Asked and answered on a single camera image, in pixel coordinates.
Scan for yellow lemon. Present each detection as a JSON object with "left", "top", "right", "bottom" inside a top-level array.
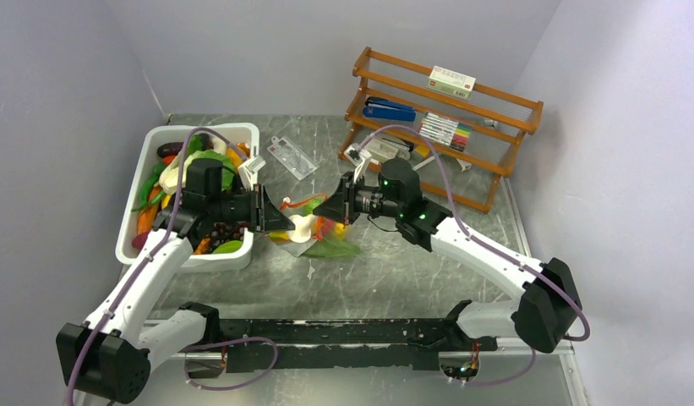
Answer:
[{"left": 331, "top": 222, "right": 349, "bottom": 240}]

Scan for white correction tape dispenser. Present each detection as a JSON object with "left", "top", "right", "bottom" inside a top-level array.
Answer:
[{"left": 394, "top": 141, "right": 412, "bottom": 161}]

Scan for coloured marker set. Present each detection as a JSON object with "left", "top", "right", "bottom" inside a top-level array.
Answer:
[{"left": 418, "top": 112, "right": 473, "bottom": 152}]

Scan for purple sweet potato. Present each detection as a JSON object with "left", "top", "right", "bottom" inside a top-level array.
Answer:
[{"left": 131, "top": 231, "right": 150, "bottom": 250}]

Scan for clear zip top bag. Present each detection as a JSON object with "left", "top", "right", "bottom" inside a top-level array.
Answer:
[{"left": 268, "top": 193, "right": 335, "bottom": 257}]

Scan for packaged protractor ruler set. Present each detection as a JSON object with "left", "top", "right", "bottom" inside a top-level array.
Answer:
[{"left": 268, "top": 136, "right": 318, "bottom": 180}]

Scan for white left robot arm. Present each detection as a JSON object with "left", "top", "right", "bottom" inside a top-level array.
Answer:
[{"left": 56, "top": 158, "right": 295, "bottom": 405}]

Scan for dark eggplant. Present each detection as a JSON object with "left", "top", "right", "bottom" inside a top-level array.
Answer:
[{"left": 156, "top": 142, "right": 183, "bottom": 158}]

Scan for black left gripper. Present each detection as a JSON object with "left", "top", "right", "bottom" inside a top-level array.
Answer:
[{"left": 209, "top": 184, "right": 295, "bottom": 233}]

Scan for green white cabbage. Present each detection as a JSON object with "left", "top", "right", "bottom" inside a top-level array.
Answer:
[{"left": 158, "top": 135, "right": 248, "bottom": 195}]

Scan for white green box shelf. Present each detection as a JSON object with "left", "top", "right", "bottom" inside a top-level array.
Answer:
[
  {"left": 365, "top": 138, "right": 400, "bottom": 165},
  {"left": 428, "top": 66, "right": 476, "bottom": 100}
]

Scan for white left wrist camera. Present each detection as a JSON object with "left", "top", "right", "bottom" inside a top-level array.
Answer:
[{"left": 238, "top": 156, "right": 265, "bottom": 190}]

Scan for blue stapler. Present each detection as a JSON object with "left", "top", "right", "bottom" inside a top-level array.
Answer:
[{"left": 362, "top": 96, "right": 416, "bottom": 123}]

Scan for green capped marker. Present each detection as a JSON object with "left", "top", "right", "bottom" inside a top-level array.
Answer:
[{"left": 413, "top": 153, "right": 440, "bottom": 171}]

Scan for dark grapes bunch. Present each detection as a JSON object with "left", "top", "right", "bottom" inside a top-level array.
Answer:
[{"left": 206, "top": 222, "right": 245, "bottom": 249}]

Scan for wooden desk shelf rack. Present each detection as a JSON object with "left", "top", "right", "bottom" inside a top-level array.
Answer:
[{"left": 339, "top": 47, "right": 544, "bottom": 213}]

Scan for green chili pepper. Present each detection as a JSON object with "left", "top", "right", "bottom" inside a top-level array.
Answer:
[{"left": 131, "top": 162, "right": 166, "bottom": 212}]

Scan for green romaine lettuce leaf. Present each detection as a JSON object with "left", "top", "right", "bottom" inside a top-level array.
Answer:
[{"left": 303, "top": 239, "right": 361, "bottom": 258}]

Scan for white green box top shelf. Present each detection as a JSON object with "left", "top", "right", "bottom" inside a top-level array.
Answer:
[{"left": 428, "top": 66, "right": 476, "bottom": 100}]

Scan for yellow sticky note block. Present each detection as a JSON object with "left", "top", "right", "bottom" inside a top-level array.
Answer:
[{"left": 412, "top": 145, "right": 430, "bottom": 160}]

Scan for white mushroom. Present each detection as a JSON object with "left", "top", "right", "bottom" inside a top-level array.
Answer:
[{"left": 287, "top": 214, "right": 317, "bottom": 244}]

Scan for red chili pepper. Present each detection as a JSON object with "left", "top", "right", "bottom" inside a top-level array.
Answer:
[{"left": 314, "top": 217, "right": 325, "bottom": 241}]

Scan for white plastic bin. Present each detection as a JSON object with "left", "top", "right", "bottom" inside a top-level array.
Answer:
[{"left": 114, "top": 123, "right": 260, "bottom": 273}]

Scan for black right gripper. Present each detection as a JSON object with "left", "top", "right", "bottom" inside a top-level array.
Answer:
[{"left": 313, "top": 171, "right": 402, "bottom": 226}]

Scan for white green box lower shelf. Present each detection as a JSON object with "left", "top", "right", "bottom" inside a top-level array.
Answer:
[{"left": 365, "top": 138, "right": 400, "bottom": 165}]

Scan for orange carrot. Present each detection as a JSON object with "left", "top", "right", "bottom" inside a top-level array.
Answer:
[{"left": 136, "top": 187, "right": 163, "bottom": 235}]

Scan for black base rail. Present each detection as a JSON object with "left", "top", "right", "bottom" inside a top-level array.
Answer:
[{"left": 184, "top": 304, "right": 497, "bottom": 373}]

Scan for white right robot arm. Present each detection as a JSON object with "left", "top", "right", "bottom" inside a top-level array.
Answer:
[{"left": 314, "top": 158, "right": 582, "bottom": 354}]

